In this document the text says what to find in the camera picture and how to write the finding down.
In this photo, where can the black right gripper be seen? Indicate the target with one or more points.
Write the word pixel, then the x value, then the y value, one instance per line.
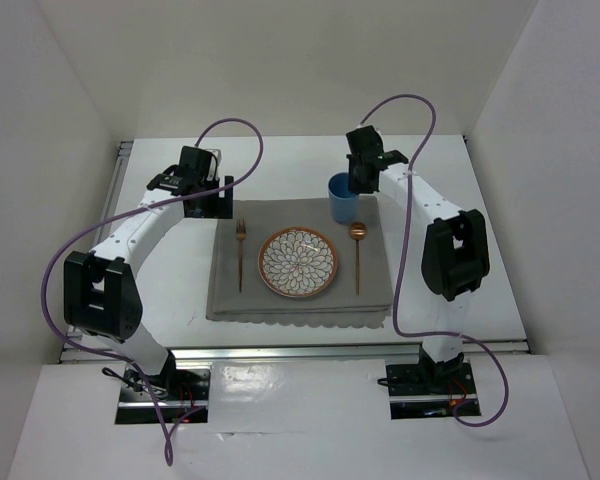
pixel 354 186

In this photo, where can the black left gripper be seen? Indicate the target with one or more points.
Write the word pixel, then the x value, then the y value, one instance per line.
pixel 220 208

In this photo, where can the copper fork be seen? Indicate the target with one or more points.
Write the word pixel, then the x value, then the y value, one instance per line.
pixel 241 235

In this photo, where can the blue plastic cup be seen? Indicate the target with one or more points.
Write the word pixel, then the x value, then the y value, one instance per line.
pixel 343 203

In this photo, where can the copper spoon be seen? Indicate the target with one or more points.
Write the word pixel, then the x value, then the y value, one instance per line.
pixel 357 232

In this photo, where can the floral patterned ceramic plate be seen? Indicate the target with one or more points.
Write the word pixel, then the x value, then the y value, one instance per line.
pixel 297 262

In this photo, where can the grey cloth placemat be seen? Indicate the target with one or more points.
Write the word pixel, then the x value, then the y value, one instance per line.
pixel 338 306

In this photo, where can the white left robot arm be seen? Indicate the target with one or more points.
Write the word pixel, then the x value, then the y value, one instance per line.
pixel 101 297

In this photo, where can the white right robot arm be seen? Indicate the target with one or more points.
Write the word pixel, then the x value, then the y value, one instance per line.
pixel 454 258

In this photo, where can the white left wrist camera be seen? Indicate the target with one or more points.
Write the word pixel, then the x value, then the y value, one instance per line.
pixel 216 160

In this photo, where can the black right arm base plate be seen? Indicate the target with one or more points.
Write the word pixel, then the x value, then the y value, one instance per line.
pixel 411 398

